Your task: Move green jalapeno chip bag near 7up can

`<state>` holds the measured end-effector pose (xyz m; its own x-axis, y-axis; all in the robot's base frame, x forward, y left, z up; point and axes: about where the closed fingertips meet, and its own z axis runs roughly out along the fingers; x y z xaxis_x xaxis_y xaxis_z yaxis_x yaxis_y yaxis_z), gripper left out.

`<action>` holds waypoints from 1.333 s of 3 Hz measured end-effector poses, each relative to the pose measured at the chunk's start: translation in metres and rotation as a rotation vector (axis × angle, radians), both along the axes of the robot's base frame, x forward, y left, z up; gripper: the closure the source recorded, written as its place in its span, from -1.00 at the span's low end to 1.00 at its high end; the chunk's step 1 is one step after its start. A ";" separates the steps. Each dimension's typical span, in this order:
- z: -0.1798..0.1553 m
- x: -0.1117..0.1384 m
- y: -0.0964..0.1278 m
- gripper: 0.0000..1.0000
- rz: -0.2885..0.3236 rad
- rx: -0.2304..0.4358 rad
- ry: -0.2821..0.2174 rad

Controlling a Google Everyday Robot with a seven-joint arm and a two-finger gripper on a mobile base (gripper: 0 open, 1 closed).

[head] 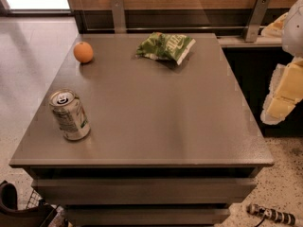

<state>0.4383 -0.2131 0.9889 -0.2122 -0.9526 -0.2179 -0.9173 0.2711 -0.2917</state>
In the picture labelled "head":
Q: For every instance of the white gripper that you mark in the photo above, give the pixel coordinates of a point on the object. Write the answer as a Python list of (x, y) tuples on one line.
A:
[(294, 32)]

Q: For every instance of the green jalapeno chip bag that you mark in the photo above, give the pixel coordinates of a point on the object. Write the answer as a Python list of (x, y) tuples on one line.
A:
[(164, 47)]

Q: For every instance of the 7up soda can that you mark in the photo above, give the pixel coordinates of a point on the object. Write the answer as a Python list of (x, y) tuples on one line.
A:
[(67, 109)]

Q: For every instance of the black and white striped tool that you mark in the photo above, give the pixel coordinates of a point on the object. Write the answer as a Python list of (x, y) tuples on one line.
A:
[(272, 214)]

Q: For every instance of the grey drawer cabinet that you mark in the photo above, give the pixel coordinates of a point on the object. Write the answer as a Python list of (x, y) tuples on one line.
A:
[(148, 121)]

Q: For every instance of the upper cabinet drawer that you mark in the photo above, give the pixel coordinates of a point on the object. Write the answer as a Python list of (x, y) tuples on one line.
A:
[(143, 191)]

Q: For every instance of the cabinet drawer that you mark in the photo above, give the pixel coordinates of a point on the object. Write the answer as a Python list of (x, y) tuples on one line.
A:
[(143, 191), (141, 217)]

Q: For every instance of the orange fruit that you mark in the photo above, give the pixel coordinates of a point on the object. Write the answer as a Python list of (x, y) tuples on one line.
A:
[(83, 52)]

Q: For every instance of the lower cabinet drawer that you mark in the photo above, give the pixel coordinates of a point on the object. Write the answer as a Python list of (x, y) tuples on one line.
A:
[(141, 217)]

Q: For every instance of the right metal wall bracket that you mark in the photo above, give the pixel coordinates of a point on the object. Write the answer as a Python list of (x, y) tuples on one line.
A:
[(250, 33)]

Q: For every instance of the metal wall bracket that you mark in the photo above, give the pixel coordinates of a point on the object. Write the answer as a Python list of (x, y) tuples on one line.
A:
[(250, 33), (118, 14)]

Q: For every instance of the left metal wall bracket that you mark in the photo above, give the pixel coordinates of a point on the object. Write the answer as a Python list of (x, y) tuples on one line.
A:
[(118, 14)]

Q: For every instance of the black wire basket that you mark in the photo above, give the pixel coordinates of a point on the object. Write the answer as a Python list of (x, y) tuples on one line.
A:
[(37, 213)]

